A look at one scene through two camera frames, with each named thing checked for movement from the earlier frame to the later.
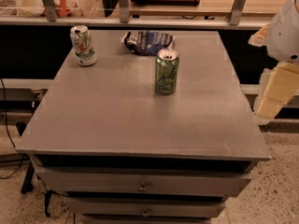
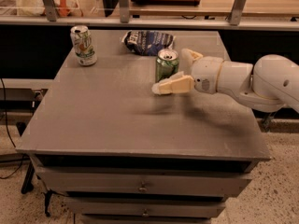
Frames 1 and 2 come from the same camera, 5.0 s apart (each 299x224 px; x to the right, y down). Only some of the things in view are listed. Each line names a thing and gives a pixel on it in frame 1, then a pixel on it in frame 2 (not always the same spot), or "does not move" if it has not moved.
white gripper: x=284 y=37 → x=206 y=74
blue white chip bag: x=148 y=42 does not move
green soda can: x=166 y=71 does not move
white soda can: x=83 y=48 does not move
